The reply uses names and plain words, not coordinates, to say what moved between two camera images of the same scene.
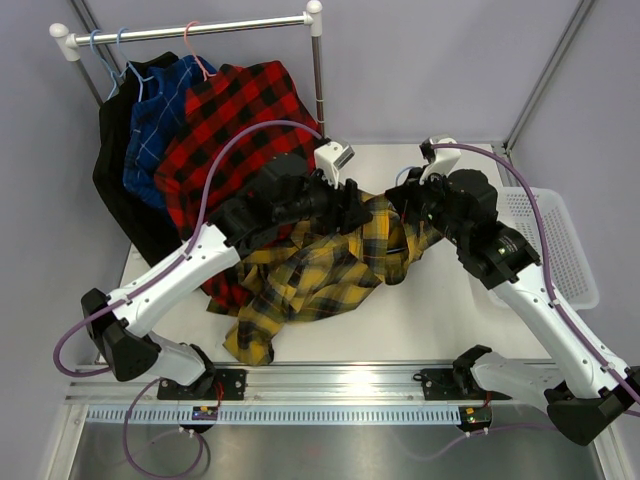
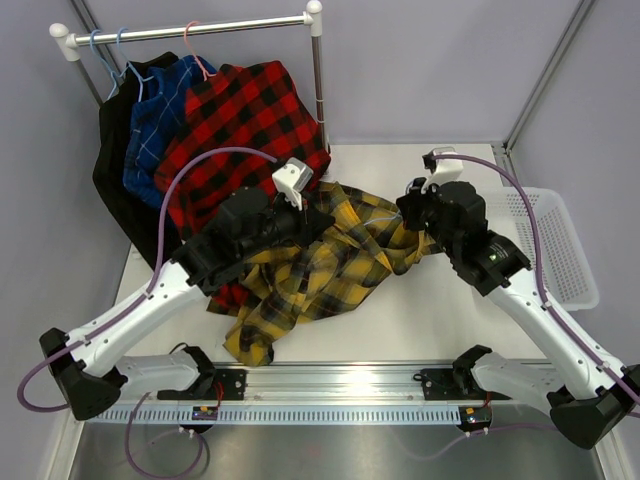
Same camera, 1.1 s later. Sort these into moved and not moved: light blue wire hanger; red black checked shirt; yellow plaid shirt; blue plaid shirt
Moved: light blue wire hanger
Not moved: red black checked shirt; yellow plaid shirt; blue plaid shirt
